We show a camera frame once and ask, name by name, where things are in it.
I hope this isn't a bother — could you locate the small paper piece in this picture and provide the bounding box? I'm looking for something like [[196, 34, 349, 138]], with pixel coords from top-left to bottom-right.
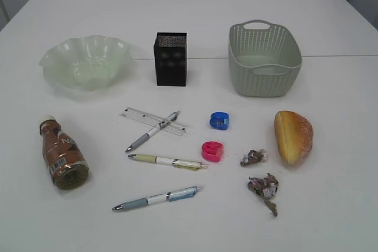
[[240, 149, 268, 167]]

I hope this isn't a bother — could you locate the large paper piece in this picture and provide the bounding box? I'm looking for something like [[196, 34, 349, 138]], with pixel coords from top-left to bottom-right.
[[247, 173, 279, 217]]

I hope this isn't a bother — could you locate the pale green wavy glass bowl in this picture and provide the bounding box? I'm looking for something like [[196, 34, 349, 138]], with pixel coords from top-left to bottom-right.
[[39, 35, 132, 91]]

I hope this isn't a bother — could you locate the blue pencil sharpener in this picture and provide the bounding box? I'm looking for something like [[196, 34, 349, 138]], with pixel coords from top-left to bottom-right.
[[209, 112, 230, 130]]

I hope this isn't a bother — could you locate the pink pencil sharpener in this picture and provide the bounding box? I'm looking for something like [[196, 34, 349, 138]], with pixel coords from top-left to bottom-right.
[[201, 141, 224, 163]]

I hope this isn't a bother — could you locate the clear plastic ruler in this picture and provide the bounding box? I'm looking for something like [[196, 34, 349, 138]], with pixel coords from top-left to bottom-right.
[[120, 107, 187, 136]]

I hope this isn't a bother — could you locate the grey grip white pen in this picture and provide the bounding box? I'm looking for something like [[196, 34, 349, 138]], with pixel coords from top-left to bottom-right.
[[125, 111, 180, 153]]

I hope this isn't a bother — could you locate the brown coffee drink bottle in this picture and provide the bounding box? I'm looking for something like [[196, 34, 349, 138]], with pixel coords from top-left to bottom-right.
[[39, 116, 89, 190]]

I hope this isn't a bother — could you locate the black mesh pen holder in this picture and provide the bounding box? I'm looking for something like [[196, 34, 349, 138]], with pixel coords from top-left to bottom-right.
[[154, 32, 187, 87]]

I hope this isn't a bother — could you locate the beige grip white pen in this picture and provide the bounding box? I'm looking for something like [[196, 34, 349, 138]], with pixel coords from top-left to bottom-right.
[[128, 154, 207, 171]]

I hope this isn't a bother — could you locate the grey-green plastic basket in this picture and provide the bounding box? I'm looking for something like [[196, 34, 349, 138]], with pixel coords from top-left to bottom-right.
[[228, 20, 302, 97]]

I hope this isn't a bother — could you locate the blue grip white pen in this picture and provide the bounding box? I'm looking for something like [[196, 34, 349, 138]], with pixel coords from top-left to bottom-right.
[[112, 186, 203, 211]]

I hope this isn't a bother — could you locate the golden bread loaf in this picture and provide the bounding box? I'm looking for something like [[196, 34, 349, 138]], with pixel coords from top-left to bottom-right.
[[274, 111, 314, 166]]

